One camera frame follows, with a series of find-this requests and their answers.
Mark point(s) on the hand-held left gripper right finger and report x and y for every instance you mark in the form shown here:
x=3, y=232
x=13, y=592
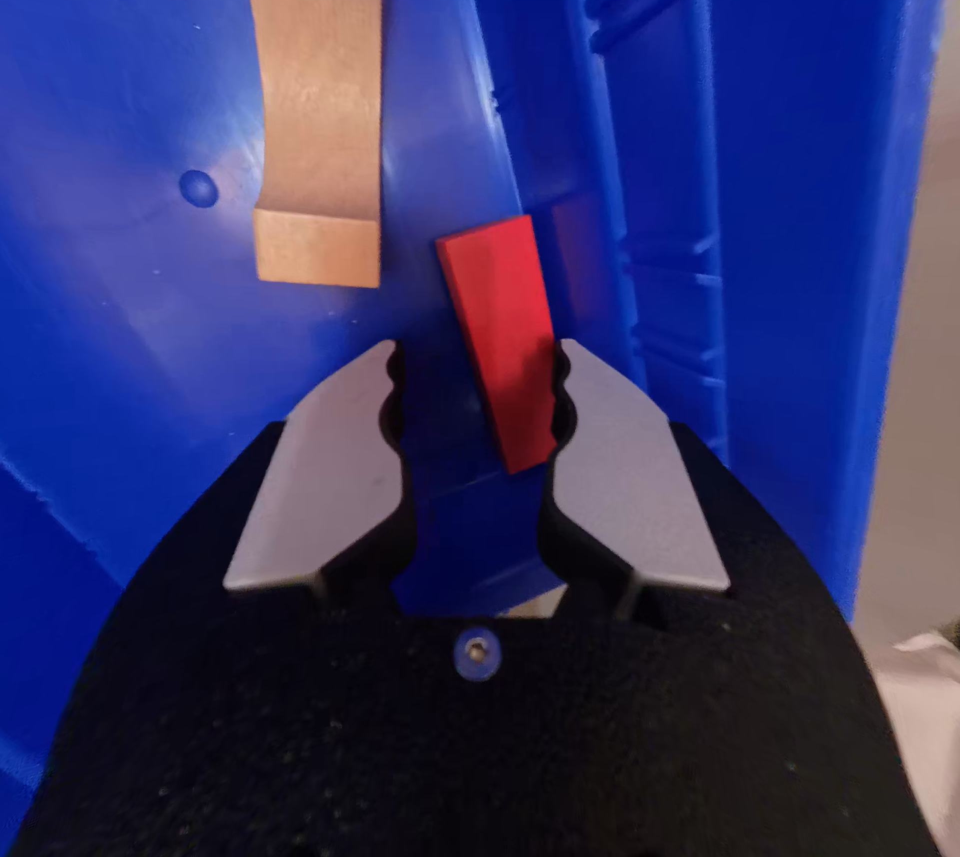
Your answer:
x=637, y=489

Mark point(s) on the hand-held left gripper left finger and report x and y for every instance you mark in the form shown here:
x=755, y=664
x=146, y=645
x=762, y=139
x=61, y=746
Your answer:
x=322, y=489

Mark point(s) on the red rectangular wooden block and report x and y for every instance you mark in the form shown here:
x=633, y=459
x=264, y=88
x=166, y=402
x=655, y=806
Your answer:
x=502, y=332

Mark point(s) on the natural wood arch block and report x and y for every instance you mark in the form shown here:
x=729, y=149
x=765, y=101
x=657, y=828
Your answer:
x=322, y=84

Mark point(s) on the tagged blue storage bin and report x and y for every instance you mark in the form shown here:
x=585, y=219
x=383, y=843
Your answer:
x=112, y=84

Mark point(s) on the person's white clothing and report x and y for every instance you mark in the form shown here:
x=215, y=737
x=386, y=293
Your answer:
x=922, y=707

